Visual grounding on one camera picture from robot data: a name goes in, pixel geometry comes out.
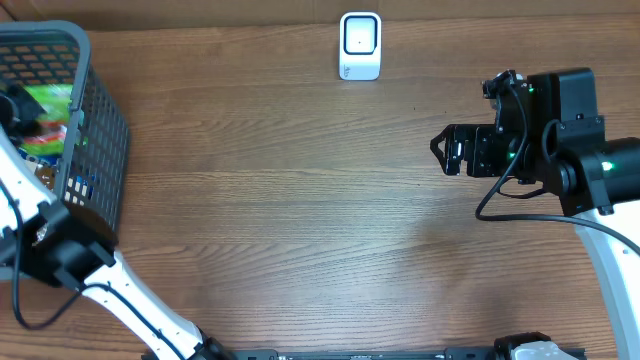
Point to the grey plastic shopping basket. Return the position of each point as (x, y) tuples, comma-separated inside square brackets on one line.
[(59, 214)]

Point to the white barcode scanner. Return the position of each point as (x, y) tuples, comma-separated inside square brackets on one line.
[(360, 46)]

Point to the green snack bag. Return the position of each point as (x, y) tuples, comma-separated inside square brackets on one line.
[(52, 119)]

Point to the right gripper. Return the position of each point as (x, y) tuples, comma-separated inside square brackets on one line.
[(477, 137)]

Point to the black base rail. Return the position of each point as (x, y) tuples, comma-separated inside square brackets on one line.
[(454, 353)]

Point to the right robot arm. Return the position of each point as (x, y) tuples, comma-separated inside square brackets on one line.
[(548, 131)]

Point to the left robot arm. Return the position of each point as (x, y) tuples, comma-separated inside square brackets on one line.
[(120, 291)]

